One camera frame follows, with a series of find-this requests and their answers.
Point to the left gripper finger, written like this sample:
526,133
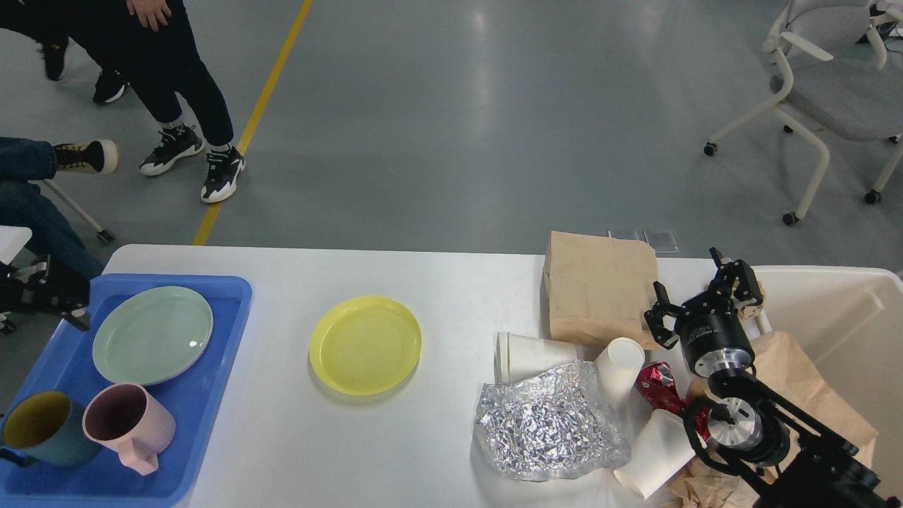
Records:
46,287

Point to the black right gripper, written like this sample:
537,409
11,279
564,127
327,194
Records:
712,337

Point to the pink mug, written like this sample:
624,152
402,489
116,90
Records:
127,419

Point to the yellow plastic plate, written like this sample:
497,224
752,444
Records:
365,345

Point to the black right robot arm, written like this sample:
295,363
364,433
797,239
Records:
746,429

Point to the crumpled brown paper ball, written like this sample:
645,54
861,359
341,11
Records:
748,299

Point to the white table edge left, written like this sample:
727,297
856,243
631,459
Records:
12,241

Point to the white chair leg left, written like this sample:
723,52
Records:
103,234

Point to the crushed red can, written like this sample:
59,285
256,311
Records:
657,385

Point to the large brown paper bag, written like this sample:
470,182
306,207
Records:
782,364

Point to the upright white paper cup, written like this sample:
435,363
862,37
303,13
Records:
618,365

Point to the flat brown paper bag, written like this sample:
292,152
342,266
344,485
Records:
598,289

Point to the pale green plate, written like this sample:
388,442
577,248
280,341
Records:
153,337

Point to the seated person in jeans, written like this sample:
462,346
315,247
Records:
24,162

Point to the teal mug yellow inside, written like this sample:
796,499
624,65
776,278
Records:
46,427

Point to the front white paper cup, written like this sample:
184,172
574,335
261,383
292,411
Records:
660,451

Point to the white plastic bin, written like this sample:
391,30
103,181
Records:
848,322

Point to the crumpled brown paper front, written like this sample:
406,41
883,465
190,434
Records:
698,485

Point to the crumpled aluminium foil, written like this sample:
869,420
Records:
555,425

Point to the lying white paper cup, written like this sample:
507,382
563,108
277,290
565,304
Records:
519,358

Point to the person in dark jeans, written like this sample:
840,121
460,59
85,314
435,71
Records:
152,44

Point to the grey office chair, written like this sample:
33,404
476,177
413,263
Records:
831,68

